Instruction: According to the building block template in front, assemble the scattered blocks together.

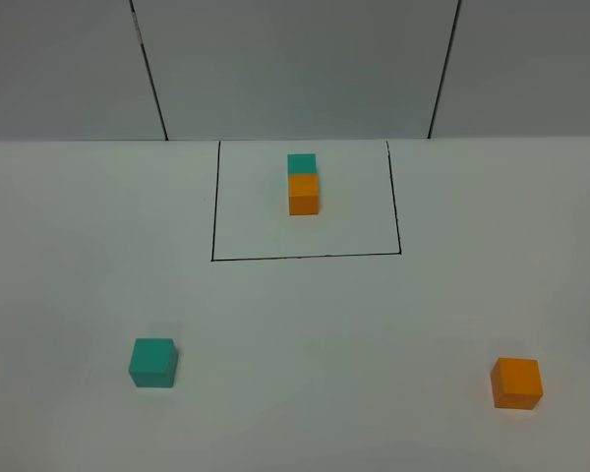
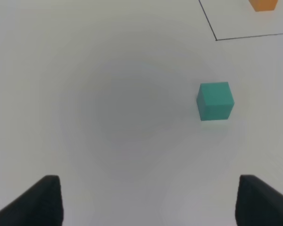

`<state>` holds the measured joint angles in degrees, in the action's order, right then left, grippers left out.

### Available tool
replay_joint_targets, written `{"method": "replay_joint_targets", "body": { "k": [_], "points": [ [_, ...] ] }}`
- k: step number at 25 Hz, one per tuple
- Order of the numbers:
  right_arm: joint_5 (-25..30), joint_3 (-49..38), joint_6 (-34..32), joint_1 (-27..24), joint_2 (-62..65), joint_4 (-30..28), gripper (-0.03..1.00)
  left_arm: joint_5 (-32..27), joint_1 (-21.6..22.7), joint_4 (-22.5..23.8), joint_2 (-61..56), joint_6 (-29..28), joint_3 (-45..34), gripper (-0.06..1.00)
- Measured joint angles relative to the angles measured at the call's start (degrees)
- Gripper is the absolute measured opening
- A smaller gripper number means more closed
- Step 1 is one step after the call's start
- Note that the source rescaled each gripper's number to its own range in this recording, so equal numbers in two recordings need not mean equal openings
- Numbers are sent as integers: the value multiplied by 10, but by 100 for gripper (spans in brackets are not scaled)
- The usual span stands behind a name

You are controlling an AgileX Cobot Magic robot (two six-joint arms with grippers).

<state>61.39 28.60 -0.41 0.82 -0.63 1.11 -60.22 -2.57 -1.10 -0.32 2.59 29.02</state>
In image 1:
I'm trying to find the orange template block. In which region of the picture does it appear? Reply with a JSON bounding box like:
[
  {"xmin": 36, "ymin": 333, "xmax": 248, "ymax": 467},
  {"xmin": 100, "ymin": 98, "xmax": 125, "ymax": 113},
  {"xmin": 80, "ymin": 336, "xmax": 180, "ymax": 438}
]
[{"xmin": 288, "ymin": 173, "xmax": 320, "ymax": 215}]

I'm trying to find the teal template block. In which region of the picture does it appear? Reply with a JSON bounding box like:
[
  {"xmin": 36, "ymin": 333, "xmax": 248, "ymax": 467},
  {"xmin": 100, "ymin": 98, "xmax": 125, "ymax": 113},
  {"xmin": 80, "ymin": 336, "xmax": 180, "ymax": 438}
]
[{"xmin": 287, "ymin": 153, "xmax": 318, "ymax": 175}]

